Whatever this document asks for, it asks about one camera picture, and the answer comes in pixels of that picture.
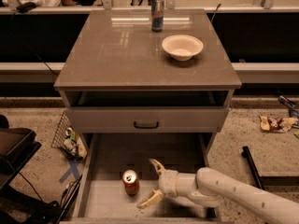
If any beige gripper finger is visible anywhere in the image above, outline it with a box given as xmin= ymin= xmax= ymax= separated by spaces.
xmin=136 ymin=189 xmax=164 ymax=209
xmin=149 ymin=159 xmax=165 ymax=175

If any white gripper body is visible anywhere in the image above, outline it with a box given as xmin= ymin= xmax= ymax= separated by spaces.
xmin=158 ymin=170 xmax=178 ymax=198

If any orange red soda can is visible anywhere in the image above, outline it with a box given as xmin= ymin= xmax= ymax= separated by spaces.
xmin=122 ymin=170 xmax=139 ymax=196

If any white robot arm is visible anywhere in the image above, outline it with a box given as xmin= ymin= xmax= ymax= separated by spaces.
xmin=137 ymin=159 xmax=299 ymax=224

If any open grey middle drawer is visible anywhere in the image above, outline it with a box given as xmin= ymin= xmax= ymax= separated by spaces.
xmin=64 ymin=133 xmax=221 ymax=224

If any grey drawer cabinet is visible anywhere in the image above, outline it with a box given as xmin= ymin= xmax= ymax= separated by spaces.
xmin=53 ymin=8 xmax=243 ymax=134

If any blue can on floor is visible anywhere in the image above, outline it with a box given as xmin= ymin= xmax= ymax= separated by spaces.
xmin=278 ymin=95 xmax=296 ymax=109

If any blue silver energy drink can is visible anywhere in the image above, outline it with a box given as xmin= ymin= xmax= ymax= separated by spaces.
xmin=150 ymin=0 xmax=164 ymax=32

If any black metal bar on floor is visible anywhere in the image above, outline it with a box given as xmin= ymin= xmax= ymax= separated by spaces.
xmin=242 ymin=146 xmax=264 ymax=189

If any white bowl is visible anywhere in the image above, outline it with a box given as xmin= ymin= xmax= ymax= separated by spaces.
xmin=162 ymin=35 xmax=204 ymax=62

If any snack bag on floor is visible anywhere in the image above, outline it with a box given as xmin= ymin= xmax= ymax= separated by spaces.
xmin=260 ymin=116 xmax=298 ymax=133

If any closed top drawer black handle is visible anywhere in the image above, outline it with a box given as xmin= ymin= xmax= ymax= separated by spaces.
xmin=65 ymin=107 xmax=228 ymax=133

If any wire mesh basket with trash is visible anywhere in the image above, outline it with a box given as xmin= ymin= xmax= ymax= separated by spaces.
xmin=51 ymin=113 xmax=87 ymax=160

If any black cable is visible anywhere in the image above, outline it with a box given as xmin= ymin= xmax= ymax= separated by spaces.
xmin=10 ymin=10 xmax=60 ymax=77

